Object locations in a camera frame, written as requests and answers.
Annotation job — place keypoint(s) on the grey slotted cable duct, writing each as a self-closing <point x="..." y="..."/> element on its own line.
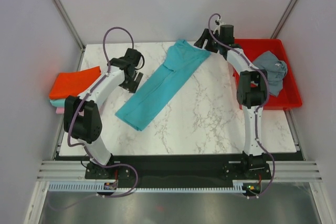
<point x="110" y="187"/>

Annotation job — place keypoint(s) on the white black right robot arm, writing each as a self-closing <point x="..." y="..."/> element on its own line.
<point x="252" y="91"/>

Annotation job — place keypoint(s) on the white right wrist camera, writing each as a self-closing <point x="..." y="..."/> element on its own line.
<point x="219" y="23"/>

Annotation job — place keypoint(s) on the red plastic bin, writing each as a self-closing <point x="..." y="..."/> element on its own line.
<point x="289" y="97"/>

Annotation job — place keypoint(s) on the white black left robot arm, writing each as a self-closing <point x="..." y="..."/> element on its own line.
<point x="82" y="120"/>

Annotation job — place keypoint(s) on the folded pink t shirt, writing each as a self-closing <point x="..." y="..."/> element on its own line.
<point x="60" y="110"/>

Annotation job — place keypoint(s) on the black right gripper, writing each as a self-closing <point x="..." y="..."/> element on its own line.
<point x="205" y="35"/>

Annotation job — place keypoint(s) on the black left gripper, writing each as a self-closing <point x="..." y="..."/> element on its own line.
<point x="132" y="87"/>

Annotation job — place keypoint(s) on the folded teal t shirt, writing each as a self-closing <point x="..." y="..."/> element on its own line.
<point x="59" y="103"/>

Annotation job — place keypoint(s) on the folded red t shirt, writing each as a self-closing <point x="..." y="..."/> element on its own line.
<point x="73" y="83"/>

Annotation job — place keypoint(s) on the grey t shirt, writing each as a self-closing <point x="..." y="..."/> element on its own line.
<point x="276" y="71"/>

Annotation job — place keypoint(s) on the aluminium frame rail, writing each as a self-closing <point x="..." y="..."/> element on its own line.
<point x="282" y="171"/>

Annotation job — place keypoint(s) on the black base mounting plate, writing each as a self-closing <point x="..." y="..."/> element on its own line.
<point x="122" y="169"/>

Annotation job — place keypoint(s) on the teal t shirt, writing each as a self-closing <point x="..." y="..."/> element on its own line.
<point x="59" y="103"/>
<point x="181" y="61"/>

